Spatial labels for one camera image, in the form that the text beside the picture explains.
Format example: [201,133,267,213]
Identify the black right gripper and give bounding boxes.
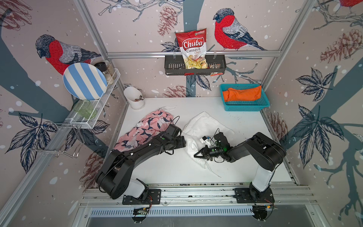
[193,146,223,161]

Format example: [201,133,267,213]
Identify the pink patterned shorts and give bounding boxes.
[114,109,174,152]

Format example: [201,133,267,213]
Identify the white shorts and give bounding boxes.
[181,112,235,178]

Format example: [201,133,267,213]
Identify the orange shorts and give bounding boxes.
[222,86,262,102]

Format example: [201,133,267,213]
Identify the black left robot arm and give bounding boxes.
[95,124,186,199]

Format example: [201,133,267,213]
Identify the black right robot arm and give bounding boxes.
[194,132,286,201]

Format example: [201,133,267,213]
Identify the white ceramic cup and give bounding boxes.
[123,87,145,110]

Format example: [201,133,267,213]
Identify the teal plastic basket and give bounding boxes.
[220,84,270,112]

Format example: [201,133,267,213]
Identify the small snack packet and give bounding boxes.
[209,63,222,69]

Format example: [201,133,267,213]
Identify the green glass bowl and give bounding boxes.
[73,100,97,119]

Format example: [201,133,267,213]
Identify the red Chuba chips bag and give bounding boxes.
[176,28,208,70]

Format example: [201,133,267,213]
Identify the dark lid spice jar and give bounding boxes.
[94,61,113,85]

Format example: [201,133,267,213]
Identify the blue white striped plate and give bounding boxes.
[63,62,107,101]

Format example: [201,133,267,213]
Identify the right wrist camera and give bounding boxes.
[200,136,212,146]

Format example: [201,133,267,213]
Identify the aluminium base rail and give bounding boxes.
[77,183,317,222]

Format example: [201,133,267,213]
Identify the black wire wall basket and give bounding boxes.
[164,55,226,76]

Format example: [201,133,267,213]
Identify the clear acrylic wall shelf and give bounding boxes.
[64,69,121,129]

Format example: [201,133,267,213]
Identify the chrome wire wall rack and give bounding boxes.
[28,123,85,159]

